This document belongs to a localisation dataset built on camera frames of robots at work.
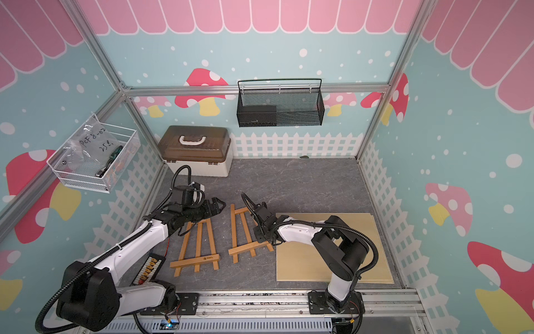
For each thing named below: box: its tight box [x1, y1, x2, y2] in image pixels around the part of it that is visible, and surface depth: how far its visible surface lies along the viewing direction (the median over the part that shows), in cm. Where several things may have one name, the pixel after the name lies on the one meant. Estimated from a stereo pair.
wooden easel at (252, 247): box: [228, 203, 274, 264], surface depth 90 cm
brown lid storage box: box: [157, 125, 234, 178], surface depth 104 cm
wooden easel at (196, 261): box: [169, 217, 221, 277], surface depth 85 cm
